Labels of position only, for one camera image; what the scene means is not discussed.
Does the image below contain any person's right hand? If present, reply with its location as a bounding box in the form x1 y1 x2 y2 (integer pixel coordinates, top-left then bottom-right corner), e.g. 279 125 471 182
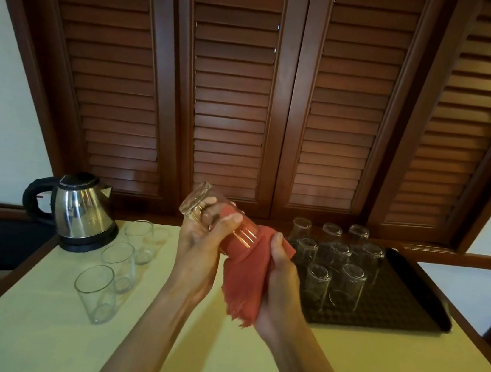
251 230 326 351

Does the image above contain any person's left hand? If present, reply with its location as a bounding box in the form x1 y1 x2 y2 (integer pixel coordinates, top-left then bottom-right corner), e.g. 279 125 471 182
164 192 246 314

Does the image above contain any red cloth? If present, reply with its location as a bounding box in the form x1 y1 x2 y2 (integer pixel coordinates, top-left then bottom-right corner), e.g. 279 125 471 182
208 206 302 334

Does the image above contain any group of clear glasses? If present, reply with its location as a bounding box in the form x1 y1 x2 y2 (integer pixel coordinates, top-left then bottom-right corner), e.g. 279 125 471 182
69 212 173 333

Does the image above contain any dark brown textured tray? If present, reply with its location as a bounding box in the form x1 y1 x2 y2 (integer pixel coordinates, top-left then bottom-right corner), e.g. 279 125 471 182
286 234 462 343

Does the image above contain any person's left forearm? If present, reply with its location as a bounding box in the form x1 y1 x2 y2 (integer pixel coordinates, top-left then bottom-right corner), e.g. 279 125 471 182
92 275 201 372

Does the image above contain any steel electric kettle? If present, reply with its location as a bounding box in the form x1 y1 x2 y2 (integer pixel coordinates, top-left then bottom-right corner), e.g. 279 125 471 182
56 217 120 259
16 164 126 259

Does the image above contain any brown louvered wooden shutter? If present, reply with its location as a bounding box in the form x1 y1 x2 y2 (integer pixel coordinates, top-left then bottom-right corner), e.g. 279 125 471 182
0 0 206 216
144 0 311 221
364 0 491 257
270 0 462 240

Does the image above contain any brown wooden wall rail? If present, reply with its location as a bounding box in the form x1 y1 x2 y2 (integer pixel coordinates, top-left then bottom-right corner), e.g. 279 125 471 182
400 242 491 272

